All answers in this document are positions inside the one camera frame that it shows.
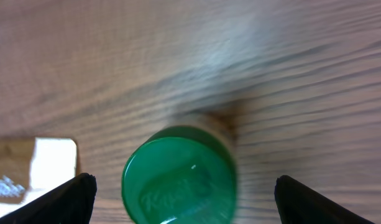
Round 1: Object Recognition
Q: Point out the beige snack pouch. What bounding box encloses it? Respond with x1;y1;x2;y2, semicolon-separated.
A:
0;137;78;218

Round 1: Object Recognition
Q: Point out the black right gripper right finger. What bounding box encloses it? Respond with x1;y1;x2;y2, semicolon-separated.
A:
274;175;374;224

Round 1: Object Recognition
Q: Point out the green lid jar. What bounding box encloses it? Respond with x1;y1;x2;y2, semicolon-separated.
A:
121;113;237;224

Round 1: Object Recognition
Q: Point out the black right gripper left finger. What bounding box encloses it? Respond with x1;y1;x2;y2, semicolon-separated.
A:
0;173;97;224

